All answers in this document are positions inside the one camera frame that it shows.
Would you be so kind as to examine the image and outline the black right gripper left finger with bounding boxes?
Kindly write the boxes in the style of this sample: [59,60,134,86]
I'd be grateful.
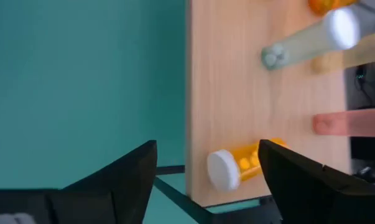
[62,139,159,224]

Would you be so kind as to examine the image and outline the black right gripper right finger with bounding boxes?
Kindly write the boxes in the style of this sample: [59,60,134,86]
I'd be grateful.
[257,139,375,224]

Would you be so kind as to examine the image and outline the pink medicine bottle white cap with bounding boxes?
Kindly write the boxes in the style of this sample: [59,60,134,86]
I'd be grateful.
[312,106,375,138]

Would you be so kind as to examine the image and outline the yellow medicine bottle white cap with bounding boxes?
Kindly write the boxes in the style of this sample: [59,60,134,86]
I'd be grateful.
[206,138,289,193]

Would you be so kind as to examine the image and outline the pale green medicine bottle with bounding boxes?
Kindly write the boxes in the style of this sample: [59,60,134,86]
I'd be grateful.
[261,6,361,72]

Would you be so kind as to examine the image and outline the amber medicine bottle white cap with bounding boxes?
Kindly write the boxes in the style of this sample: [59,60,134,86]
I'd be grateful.
[307,0,359,16]

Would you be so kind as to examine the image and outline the light wood shelf board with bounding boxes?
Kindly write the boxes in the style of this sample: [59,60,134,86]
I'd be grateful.
[185,0,353,208]

